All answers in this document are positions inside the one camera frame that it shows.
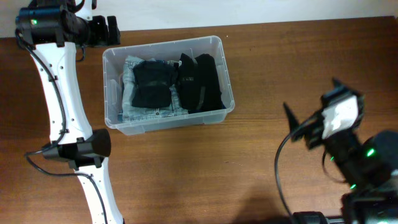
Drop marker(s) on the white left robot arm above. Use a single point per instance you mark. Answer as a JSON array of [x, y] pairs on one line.
[[52, 32]]

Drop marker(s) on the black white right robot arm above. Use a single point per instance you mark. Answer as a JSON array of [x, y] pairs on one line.
[[369, 168]]

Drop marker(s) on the clear plastic storage bin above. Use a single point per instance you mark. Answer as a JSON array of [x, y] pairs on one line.
[[113, 63]]

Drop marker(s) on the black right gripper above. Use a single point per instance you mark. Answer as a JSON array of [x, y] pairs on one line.
[[306, 133]]

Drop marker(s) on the teal towel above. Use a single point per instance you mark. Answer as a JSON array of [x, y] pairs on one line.
[[202, 111]]

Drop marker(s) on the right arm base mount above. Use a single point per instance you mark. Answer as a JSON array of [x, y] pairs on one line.
[[316, 218]]

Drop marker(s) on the light blue jeans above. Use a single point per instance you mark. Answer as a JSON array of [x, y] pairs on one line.
[[177, 109]]

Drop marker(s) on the dark blue jeans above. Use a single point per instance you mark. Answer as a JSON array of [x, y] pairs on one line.
[[119, 117]]

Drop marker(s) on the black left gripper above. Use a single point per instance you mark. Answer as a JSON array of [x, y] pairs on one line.
[[101, 32]]

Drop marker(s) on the black garment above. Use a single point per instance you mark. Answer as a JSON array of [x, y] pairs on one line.
[[197, 83], [153, 80]]

